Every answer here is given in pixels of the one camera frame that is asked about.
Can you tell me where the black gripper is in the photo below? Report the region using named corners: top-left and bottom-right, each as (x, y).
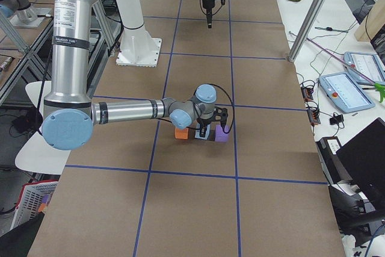
top-left (199, 115), bottom-right (215, 137)
top-left (202, 0), bottom-right (215, 28)

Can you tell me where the green handled reacher grabber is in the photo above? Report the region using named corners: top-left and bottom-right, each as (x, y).
top-left (306, 37), bottom-right (384, 103)

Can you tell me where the brown paper table cover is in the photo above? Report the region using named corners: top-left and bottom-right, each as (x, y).
top-left (29, 0), bottom-right (345, 256)

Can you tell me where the green strap smartwatch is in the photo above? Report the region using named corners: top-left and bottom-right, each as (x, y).
top-left (314, 26), bottom-right (349, 33)

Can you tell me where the white chair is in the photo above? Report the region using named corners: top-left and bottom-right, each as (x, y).
top-left (15, 81), bottom-right (71, 175)

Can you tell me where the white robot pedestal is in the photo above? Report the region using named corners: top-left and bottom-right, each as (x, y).
top-left (116, 0), bottom-right (162, 67)

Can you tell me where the orange block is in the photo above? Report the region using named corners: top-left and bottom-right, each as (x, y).
top-left (174, 128), bottom-right (189, 140)

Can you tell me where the light blue block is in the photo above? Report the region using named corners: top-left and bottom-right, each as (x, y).
top-left (194, 124), bottom-right (211, 140)

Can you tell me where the far blue teach pendant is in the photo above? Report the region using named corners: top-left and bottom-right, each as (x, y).
top-left (343, 52), bottom-right (384, 85)

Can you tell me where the white plastic basket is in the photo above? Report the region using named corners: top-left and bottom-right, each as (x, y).
top-left (10, 180), bottom-right (58, 230)

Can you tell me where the near blue teach pendant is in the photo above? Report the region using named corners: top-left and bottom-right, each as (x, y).
top-left (319, 72), bottom-right (375, 113)

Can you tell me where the aluminium frame post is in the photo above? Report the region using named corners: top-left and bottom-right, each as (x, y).
top-left (288, 0), bottom-right (325, 62)

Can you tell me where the blue teach pendant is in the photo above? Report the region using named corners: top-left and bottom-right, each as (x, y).
top-left (343, 52), bottom-right (384, 85)
top-left (319, 72), bottom-right (375, 113)

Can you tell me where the black monitor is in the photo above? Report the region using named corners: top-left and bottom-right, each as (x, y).
top-left (337, 117), bottom-right (384, 208)

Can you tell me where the purple block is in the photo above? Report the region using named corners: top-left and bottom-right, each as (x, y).
top-left (214, 125), bottom-right (229, 143)

